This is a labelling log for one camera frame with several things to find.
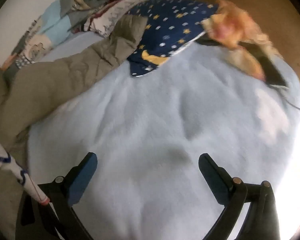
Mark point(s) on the olive puffer jacket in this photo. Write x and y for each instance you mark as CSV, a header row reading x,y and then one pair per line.
x,y
52,85

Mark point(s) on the patchwork cartoon quilt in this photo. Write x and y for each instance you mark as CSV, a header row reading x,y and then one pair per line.
x,y
55,22

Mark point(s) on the wooden headboard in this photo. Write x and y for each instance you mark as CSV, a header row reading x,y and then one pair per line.
x,y
265,5

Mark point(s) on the white pillow with red trim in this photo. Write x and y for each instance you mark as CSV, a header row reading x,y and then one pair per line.
x,y
110,17

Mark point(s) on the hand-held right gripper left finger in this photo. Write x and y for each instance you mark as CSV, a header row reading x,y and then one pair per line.
x,y
83,177

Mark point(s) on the black cloth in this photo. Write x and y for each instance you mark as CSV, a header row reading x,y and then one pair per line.
x,y
272,72

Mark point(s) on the navy star-printed pillow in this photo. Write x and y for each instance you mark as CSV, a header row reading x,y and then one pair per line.
x,y
170,25

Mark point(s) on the light blue bed sheet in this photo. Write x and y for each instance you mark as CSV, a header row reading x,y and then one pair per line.
x,y
165,130

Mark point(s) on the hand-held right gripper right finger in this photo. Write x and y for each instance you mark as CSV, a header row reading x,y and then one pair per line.
x,y
216,182

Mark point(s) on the orange plush cloth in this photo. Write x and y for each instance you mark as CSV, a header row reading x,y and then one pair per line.
x,y
230,27

